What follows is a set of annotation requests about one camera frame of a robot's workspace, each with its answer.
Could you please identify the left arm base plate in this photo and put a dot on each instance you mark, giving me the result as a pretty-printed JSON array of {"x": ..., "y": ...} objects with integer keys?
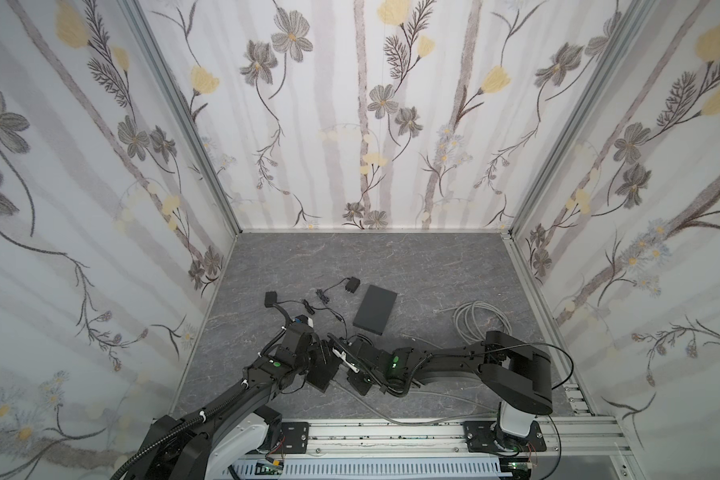
[{"x": 287, "y": 438}]

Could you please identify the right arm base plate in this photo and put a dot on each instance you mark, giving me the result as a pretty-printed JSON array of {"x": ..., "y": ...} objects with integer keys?
[{"x": 483, "y": 437}]

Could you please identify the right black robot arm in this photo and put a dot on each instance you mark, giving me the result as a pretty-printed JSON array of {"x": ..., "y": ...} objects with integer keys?
[{"x": 519, "y": 373}]

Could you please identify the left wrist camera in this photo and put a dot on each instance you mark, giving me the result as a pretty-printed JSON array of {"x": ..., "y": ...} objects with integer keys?
[{"x": 304, "y": 319}]

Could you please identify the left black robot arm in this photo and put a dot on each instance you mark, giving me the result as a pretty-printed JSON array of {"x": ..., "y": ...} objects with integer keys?
[{"x": 182, "y": 448}]

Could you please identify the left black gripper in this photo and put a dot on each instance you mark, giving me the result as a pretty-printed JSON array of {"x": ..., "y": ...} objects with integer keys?
[{"x": 315, "y": 358}]

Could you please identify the black power adapter with plug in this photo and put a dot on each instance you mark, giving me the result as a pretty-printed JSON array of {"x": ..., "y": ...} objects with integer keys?
[{"x": 271, "y": 300}]

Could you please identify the aluminium mounting rail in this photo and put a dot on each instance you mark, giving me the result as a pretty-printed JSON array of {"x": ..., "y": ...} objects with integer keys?
[{"x": 366, "y": 438}]

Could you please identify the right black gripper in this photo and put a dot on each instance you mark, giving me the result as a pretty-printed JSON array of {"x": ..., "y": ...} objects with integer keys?
[{"x": 348, "y": 360}]

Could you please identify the black ribbed network switch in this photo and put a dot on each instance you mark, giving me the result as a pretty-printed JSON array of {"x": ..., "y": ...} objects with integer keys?
[{"x": 322, "y": 382}]

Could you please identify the white slotted cable duct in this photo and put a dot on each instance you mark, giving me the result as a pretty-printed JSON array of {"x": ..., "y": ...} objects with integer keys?
[{"x": 368, "y": 468}]

